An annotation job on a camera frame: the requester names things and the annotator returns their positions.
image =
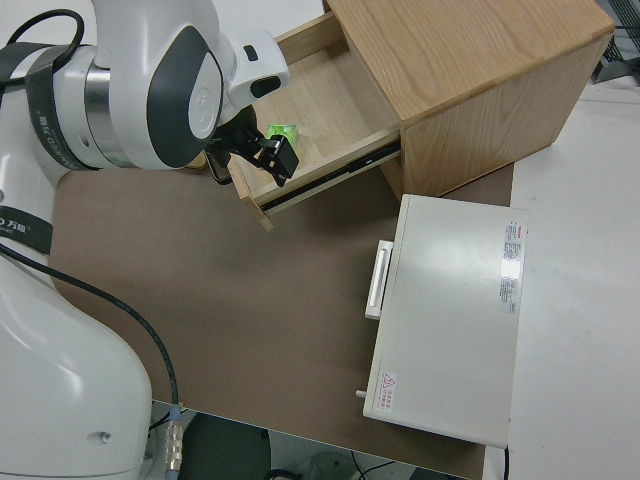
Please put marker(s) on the black metal drawer slide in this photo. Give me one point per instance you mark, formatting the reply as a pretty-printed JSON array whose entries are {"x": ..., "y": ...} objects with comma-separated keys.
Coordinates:
[{"x": 330, "y": 176}]

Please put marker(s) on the wooden drawer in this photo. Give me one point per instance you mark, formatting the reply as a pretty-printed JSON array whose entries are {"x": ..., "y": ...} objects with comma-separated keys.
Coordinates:
[{"x": 325, "y": 100}]

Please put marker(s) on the small green object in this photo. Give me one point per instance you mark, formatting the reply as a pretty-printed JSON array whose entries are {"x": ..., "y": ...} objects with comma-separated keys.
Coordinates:
[{"x": 280, "y": 131}]

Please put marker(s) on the brown table mat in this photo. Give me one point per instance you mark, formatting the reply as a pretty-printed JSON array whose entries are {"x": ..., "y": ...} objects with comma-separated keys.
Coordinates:
[{"x": 250, "y": 300}]

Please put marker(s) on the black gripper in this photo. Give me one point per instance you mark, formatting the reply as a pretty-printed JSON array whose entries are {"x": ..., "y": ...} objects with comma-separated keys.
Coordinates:
[{"x": 237, "y": 131}]

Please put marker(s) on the light wooden cabinet box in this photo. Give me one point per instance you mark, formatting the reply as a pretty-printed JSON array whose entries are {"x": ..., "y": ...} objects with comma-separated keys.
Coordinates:
[{"x": 500, "y": 75}]

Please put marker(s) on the white countertop oven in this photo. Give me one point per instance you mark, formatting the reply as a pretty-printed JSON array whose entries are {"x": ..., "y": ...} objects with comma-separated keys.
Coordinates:
[{"x": 450, "y": 320}]

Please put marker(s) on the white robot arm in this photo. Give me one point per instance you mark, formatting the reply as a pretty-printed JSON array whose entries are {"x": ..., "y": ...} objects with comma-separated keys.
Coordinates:
[{"x": 75, "y": 350}]

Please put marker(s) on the dark background equipment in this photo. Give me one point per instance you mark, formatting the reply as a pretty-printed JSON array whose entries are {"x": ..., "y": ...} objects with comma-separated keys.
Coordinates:
[{"x": 617, "y": 62}]

